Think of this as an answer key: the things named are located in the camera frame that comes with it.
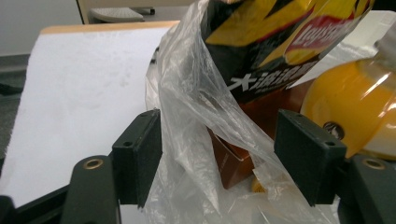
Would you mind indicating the wooden table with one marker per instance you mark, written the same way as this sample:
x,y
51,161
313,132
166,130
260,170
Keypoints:
x,y
102,27

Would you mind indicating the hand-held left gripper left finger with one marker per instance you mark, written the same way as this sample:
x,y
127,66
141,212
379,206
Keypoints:
x,y
140,155

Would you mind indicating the clear plastic bag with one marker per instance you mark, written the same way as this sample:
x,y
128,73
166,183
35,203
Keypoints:
x,y
186,109

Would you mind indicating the grey footrest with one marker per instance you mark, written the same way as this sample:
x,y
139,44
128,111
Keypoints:
x,y
116,14

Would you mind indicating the white table mat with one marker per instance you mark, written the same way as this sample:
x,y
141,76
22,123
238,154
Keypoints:
x,y
77,102

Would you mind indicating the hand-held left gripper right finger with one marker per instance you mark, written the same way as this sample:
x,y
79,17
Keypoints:
x,y
308,155

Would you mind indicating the orange drink bottle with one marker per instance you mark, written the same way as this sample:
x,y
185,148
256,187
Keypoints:
x,y
351,102

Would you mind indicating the brown carton box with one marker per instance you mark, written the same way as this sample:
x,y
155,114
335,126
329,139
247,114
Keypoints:
x,y
233,165

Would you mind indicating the black yellow chips bag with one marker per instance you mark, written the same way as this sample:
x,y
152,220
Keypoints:
x,y
258,40

